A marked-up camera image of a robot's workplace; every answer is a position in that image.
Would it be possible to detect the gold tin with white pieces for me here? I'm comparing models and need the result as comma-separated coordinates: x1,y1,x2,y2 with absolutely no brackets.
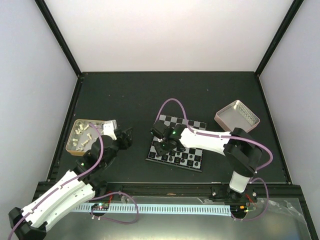
65,119,104,156

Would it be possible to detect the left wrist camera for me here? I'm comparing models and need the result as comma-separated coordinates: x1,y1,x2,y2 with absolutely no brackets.
102,119,118,141

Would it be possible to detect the black and white chessboard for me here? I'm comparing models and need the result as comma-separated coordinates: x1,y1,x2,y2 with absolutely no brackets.
145,114,207,172

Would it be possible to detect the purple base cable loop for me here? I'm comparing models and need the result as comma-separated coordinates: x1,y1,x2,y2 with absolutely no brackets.
90,191,140,224

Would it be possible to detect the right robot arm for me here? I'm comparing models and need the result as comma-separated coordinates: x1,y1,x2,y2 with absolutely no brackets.
150,121,263,202

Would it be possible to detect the pink metal tin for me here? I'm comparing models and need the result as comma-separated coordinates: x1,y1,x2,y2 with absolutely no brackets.
214,100,260,133

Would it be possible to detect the white slotted cable duct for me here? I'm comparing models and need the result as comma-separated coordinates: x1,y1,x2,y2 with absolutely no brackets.
73,202,231,217

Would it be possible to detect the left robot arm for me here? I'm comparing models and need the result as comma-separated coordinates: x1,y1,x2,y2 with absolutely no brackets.
8,121,133,240

